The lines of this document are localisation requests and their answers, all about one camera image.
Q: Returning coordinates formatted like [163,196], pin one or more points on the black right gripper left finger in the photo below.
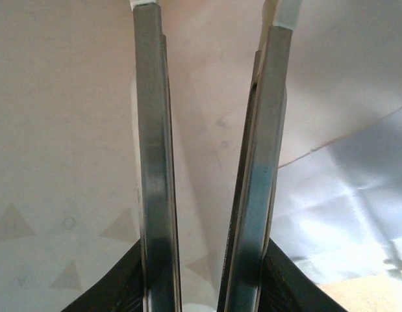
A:
[122,286]

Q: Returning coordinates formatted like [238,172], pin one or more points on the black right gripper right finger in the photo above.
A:
[291,286]

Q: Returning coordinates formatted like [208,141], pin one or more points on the steel tongs with white tips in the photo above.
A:
[155,162]

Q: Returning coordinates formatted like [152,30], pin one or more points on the white printed paper bag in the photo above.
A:
[74,130]

